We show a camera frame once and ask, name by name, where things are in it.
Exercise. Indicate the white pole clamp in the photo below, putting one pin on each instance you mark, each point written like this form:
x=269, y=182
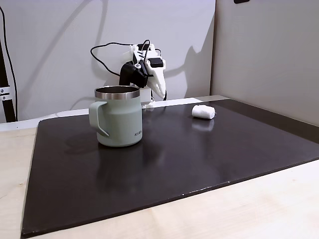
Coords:
x=5, y=93

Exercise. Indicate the black stand pole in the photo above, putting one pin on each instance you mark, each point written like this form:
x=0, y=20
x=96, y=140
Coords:
x=7, y=99

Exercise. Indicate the pale green steel-rimmed mug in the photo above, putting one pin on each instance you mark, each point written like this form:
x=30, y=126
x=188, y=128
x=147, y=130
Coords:
x=119, y=119

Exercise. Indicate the black camera box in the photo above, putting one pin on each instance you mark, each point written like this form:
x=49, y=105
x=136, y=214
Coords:
x=132, y=73

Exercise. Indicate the white gauze roll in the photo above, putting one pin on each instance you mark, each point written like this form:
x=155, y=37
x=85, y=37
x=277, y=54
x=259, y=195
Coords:
x=203, y=112

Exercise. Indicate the black table mat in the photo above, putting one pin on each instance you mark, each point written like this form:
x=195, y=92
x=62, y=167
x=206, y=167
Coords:
x=159, y=161

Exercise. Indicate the black wall fixture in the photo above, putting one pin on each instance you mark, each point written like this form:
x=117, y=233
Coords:
x=241, y=1

